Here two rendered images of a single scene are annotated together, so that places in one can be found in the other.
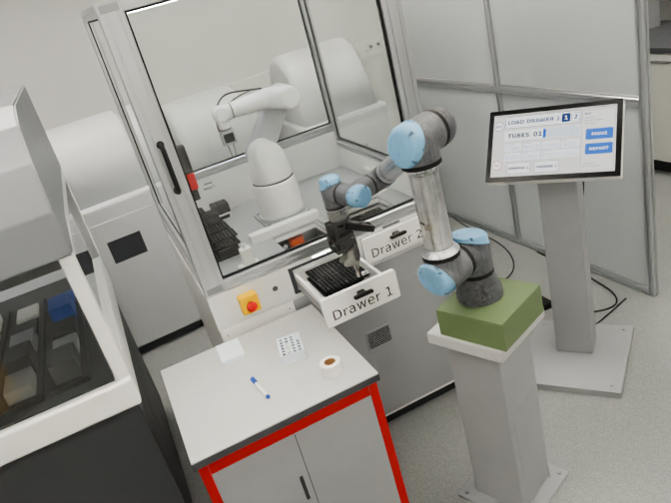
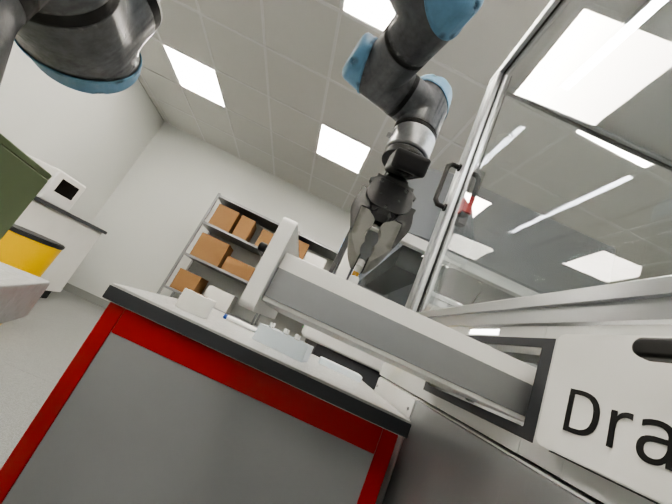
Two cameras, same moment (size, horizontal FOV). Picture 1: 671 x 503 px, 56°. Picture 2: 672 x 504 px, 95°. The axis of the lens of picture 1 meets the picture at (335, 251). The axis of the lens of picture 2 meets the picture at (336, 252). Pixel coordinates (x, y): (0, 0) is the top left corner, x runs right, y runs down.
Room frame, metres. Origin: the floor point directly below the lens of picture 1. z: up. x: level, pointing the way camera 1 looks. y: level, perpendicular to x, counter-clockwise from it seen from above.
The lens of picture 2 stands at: (2.14, -0.48, 0.82)
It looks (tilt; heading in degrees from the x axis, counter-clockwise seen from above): 15 degrees up; 107
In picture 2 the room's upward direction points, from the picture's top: 25 degrees clockwise
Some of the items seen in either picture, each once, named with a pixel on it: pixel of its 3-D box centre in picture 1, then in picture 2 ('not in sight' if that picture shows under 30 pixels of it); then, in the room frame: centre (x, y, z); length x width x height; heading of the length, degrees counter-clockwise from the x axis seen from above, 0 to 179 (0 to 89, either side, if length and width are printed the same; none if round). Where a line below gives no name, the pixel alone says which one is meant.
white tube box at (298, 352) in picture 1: (291, 348); (284, 342); (1.89, 0.24, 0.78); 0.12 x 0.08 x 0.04; 6
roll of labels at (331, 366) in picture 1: (331, 366); (196, 303); (1.72, 0.11, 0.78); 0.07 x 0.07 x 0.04
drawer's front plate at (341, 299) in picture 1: (360, 297); (278, 281); (1.93, -0.04, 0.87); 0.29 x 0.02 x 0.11; 107
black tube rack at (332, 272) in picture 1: (337, 279); not in sight; (2.13, 0.02, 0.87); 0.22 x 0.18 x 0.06; 17
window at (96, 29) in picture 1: (138, 131); not in sight; (2.57, 0.63, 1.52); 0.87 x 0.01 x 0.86; 17
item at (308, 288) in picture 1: (337, 279); (399, 344); (2.13, 0.02, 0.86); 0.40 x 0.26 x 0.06; 17
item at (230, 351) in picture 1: (230, 351); (339, 368); (2.00, 0.47, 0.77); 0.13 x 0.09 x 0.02; 14
